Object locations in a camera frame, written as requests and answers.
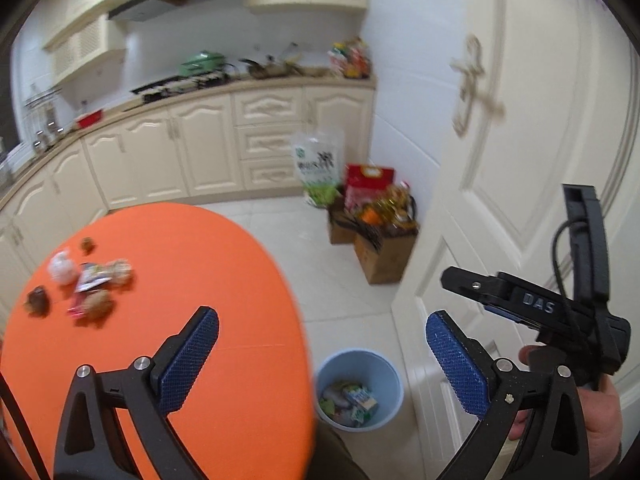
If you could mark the cream lower kitchen cabinets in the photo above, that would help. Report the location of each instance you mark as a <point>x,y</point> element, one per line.
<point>213,145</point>

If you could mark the white plastic bag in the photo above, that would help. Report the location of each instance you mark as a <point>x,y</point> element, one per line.
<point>62,268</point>

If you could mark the red basin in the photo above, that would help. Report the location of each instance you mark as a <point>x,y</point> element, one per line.
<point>89,119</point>

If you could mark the wok pan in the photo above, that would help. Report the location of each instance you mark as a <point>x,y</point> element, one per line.
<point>271,69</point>

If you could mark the white green rice bag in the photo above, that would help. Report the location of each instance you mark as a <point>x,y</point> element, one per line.
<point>318,156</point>

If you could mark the door handle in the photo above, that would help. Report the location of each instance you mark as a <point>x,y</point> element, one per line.
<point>471,69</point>

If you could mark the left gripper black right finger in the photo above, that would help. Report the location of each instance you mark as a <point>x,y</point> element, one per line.
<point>554,444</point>

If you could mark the condiment bottles on counter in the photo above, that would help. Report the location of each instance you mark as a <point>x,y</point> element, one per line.
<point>351,59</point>

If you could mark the person's right hand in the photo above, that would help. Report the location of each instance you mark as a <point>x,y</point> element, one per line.
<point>604,430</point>

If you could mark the hanging utensil rack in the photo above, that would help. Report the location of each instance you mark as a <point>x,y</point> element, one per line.
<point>42,118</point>

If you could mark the blue trash bin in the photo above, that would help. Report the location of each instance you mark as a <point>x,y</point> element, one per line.
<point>357,390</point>

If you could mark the cardboard box with groceries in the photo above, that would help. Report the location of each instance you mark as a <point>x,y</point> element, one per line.
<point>383,232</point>

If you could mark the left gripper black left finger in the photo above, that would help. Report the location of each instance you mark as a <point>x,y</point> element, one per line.
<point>91,443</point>

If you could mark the red gift box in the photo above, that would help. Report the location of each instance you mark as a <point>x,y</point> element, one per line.
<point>365,183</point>

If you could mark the brown walnut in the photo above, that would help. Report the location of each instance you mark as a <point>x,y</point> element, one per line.
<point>87,245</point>

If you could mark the red snack wrapper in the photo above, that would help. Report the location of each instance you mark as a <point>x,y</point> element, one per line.
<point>79,306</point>

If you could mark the ginger root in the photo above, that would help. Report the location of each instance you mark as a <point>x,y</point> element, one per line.
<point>97,304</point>

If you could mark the gas stove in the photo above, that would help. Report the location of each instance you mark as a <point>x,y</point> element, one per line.
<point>178,85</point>

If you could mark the green pot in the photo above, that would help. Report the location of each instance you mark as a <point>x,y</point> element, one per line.
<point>204,62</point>

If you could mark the white door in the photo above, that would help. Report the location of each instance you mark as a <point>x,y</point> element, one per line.
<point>557,103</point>

